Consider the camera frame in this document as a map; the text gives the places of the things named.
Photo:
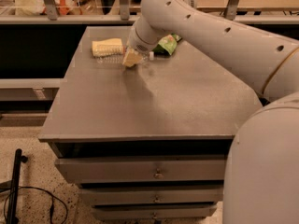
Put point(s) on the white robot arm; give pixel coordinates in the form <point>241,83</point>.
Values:
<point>261,183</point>

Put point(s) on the clear plastic water bottle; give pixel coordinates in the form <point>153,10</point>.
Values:
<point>118,58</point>

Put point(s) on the green chip bag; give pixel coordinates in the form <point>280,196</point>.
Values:
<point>167,45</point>

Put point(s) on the grey drawer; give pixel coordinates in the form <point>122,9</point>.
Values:
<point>154,211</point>
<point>141,169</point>
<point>152,195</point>

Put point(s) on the grey metal railing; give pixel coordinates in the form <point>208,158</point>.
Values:
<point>104,11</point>

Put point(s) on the black stand pole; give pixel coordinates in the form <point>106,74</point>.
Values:
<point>13,195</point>

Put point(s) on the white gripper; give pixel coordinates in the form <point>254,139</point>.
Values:
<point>136,44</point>

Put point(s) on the yellow sponge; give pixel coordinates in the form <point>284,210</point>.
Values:
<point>103,48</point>

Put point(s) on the top grey drawer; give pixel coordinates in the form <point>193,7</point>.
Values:
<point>141,169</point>

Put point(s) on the middle grey drawer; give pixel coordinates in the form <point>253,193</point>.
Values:
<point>152,195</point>

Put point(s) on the bottom grey drawer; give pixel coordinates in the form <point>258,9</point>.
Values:
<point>154,211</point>

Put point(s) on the grey drawer cabinet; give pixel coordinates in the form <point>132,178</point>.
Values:
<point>182,105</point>

